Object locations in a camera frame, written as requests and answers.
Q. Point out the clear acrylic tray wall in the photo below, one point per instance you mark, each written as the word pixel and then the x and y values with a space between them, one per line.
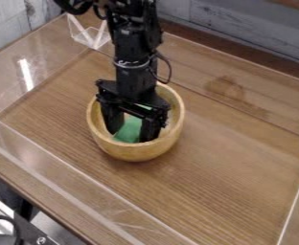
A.
pixel 222 189

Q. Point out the clear acrylic corner bracket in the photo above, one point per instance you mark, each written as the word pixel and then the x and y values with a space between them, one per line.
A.
pixel 91 37

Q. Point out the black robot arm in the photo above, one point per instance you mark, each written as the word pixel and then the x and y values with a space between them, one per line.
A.
pixel 136 35

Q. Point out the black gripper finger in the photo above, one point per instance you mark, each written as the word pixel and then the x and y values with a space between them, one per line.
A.
pixel 150 129
pixel 114 117

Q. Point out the black metal bracket with bolt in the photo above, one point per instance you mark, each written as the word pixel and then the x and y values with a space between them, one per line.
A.
pixel 32 236

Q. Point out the green rectangular block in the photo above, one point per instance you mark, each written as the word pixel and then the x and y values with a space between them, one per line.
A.
pixel 130 130

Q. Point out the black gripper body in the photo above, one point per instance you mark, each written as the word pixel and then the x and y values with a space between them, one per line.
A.
pixel 132 91

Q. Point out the brown wooden bowl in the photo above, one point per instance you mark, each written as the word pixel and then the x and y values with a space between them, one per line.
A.
pixel 142 151

